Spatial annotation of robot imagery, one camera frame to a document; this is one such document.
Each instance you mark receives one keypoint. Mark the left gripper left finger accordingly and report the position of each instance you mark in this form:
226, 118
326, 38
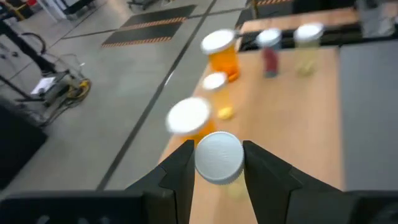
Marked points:
174, 186

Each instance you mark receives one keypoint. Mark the large black box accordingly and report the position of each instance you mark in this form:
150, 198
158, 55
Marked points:
18, 149

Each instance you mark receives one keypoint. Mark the blue bottle with red pills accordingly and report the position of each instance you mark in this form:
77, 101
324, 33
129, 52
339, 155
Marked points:
270, 59

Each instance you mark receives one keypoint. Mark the black striped floor mat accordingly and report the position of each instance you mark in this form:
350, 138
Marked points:
161, 15
146, 34

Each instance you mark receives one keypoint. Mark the black rolling monitor stand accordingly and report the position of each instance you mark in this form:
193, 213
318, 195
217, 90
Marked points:
51, 65

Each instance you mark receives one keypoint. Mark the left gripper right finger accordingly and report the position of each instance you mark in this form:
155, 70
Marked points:
270, 186

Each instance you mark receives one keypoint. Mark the white paper sheet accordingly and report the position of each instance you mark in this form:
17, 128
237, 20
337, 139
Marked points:
43, 85

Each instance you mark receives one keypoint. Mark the yellow medicine bottle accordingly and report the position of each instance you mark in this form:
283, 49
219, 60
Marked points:
308, 32
219, 157
214, 81

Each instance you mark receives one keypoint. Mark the wide orange medicine bottle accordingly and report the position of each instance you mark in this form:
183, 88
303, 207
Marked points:
188, 115
224, 59

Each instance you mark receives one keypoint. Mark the wooden shelf black frame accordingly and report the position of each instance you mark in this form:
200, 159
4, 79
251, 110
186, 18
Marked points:
280, 124

